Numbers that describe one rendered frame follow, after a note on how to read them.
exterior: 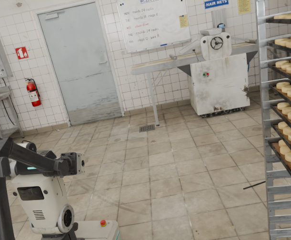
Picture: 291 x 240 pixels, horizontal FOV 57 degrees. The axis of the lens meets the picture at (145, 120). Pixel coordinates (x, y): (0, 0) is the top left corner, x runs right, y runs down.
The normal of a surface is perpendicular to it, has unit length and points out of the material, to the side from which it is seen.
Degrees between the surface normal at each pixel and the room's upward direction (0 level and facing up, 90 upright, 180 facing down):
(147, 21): 90
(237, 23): 90
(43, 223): 90
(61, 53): 90
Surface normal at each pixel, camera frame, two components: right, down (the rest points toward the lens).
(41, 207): -0.18, 0.36
